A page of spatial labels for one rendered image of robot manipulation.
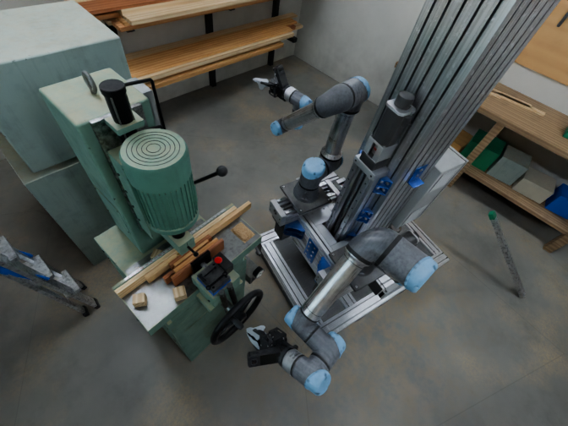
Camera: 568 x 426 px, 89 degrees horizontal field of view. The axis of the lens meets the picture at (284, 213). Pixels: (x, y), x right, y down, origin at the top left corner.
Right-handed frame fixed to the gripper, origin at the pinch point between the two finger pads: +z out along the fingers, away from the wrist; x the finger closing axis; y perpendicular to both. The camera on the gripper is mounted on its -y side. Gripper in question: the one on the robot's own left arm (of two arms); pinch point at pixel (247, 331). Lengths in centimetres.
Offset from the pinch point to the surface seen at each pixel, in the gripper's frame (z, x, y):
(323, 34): 203, 205, 282
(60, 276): 130, -15, -41
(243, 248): 23.9, 22.6, 16.2
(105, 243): 72, 21, -28
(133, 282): 35.5, 15.8, -27.6
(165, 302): 26.8, 8.1, -19.6
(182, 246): 24.3, 30.5, -12.7
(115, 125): 16, 74, -34
